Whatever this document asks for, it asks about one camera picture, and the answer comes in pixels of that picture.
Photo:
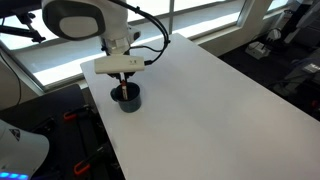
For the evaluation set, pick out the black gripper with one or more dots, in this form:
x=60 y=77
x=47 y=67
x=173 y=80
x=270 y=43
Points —
x=117 y=54

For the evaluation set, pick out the red marker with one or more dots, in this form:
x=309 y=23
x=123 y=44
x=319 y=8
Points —
x=124 y=90

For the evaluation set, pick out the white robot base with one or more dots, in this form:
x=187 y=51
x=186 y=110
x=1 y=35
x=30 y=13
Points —
x=21 y=152

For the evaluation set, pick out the dark green mug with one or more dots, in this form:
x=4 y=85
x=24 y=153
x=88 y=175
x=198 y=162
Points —
x=133 y=103

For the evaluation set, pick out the orange black clamp near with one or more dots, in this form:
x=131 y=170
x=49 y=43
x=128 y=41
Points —
x=74 y=113

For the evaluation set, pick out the orange black clamp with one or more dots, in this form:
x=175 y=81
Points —
x=96 y=157
x=74 y=113

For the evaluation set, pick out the black pegboard mounting plate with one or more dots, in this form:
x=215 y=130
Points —
x=71 y=142

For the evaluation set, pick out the orange black clamp far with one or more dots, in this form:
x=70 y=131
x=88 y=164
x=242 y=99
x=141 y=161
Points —
x=96 y=157

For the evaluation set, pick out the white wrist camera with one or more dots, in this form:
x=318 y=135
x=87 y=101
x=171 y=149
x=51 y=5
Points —
x=118 y=64

